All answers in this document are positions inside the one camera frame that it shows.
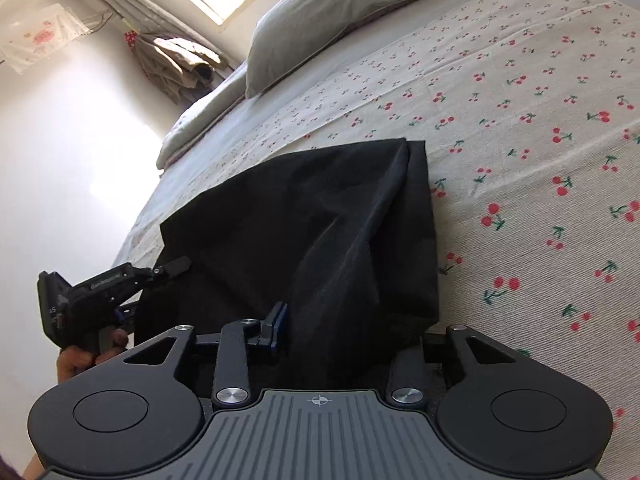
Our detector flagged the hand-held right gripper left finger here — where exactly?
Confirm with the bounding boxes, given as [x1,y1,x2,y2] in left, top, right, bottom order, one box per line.
[122,301,291,407]

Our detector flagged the hanging khaki jacket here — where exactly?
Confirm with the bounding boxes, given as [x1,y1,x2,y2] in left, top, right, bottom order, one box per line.
[134,32,227,107]

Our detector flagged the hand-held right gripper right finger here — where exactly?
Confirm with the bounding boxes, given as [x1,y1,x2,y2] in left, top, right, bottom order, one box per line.
[390,325,517,406]

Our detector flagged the cherry print bed sheet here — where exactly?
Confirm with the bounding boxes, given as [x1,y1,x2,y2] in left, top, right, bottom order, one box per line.
[107,0,640,480]

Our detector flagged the grey quilted blanket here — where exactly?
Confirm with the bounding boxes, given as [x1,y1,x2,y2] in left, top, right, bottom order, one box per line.
[156,62,251,171]

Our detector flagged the black pants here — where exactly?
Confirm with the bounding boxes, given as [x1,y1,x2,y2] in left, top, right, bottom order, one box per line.
[134,137,441,393]

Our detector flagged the grey curtain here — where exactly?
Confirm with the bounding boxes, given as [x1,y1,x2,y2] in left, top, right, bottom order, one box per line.
[69,0,232,70]

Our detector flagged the grey bed sheet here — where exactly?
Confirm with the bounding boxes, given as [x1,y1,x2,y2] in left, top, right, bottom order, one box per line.
[107,0,640,271]

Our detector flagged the white cloth with pink print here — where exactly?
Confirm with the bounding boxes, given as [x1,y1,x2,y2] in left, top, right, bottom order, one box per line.
[0,2,95,77]

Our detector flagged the person's left hand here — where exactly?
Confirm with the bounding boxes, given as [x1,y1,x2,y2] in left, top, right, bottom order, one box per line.
[56,329,129,385]

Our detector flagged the person's left forearm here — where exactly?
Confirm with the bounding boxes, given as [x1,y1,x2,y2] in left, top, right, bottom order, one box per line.
[17,454,48,480]

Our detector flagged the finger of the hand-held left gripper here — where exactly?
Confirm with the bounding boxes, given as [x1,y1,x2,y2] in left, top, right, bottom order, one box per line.
[151,255,194,282]
[113,300,144,323]

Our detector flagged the grey pillow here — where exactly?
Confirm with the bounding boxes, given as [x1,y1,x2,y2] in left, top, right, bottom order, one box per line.
[244,0,462,101]

